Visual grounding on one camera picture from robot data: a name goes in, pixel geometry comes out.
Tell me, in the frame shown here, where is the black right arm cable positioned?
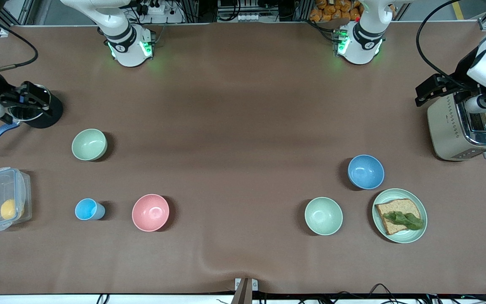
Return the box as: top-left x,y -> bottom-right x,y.
0,15 -> 39,73

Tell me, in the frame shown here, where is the black pot blue handle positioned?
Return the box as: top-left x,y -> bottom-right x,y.
0,84 -> 64,154

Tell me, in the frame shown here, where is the yellow lemon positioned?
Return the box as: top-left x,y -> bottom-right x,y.
0,199 -> 25,220

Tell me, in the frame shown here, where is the white power strip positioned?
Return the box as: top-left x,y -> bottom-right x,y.
135,0 -> 165,15

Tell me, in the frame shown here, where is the light green bowl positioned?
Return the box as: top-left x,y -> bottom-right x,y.
71,128 -> 108,162
304,197 -> 343,236

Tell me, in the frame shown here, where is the beige chrome toaster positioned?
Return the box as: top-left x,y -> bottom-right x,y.
427,91 -> 486,162

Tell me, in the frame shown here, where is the brown bread slice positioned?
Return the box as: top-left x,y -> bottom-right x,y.
375,198 -> 424,236

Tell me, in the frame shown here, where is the brown table cloth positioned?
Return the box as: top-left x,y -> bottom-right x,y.
0,22 -> 486,295

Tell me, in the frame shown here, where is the glass lid blue knob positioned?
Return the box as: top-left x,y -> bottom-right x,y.
8,84 -> 52,123

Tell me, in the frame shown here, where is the metal table clamp bracket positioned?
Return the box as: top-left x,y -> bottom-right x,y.
231,277 -> 259,304

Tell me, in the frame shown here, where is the pink bowl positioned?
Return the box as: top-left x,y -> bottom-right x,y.
132,194 -> 170,232

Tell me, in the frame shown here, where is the green lettuce leaf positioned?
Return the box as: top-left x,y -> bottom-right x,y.
383,211 -> 424,231

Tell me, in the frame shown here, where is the blue cup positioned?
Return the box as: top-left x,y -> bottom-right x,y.
75,198 -> 106,221

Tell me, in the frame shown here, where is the bag of orange buns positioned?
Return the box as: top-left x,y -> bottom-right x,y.
309,0 -> 362,22

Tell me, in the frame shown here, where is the white electrical box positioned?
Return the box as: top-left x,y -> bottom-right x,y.
217,0 -> 265,22

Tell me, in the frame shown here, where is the blue bowl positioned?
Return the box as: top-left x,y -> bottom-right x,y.
348,155 -> 385,190

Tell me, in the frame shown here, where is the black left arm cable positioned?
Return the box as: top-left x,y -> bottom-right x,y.
415,0 -> 480,91

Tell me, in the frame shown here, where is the light green plate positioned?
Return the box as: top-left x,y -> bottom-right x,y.
372,188 -> 428,244

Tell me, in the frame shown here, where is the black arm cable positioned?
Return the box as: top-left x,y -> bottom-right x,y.
415,0 -> 480,91
0,15 -> 39,73

